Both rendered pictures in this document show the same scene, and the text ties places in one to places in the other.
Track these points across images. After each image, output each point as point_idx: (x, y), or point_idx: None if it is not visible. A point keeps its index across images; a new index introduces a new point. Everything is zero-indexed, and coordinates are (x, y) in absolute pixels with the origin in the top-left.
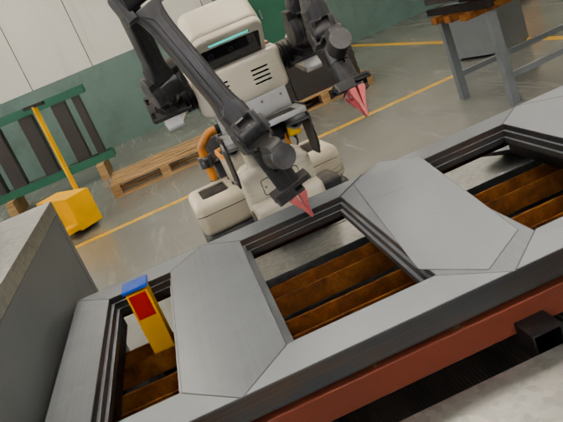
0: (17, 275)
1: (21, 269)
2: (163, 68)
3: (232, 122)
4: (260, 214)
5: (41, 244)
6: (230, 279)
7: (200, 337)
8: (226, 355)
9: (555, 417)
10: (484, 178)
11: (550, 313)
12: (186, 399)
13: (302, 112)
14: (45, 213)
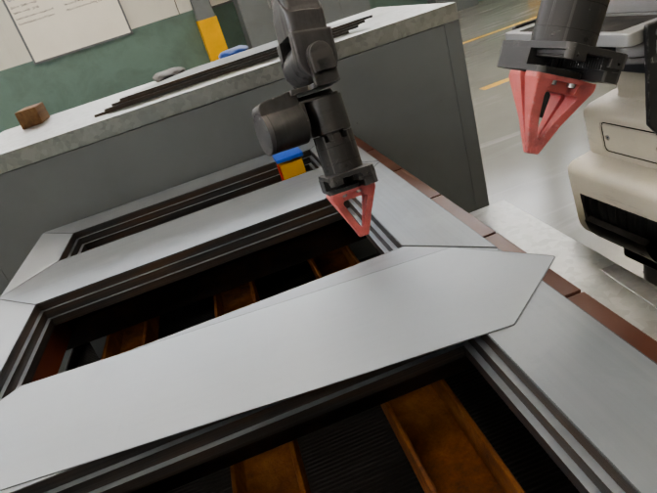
0: (235, 86)
1: (251, 82)
2: None
3: (278, 41)
4: (568, 172)
5: (346, 58)
6: (236, 220)
7: (134, 241)
8: (75, 269)
9: None
10: None
11: None
12: (43, 267)
13: (635, 46)
14: (412, 20)
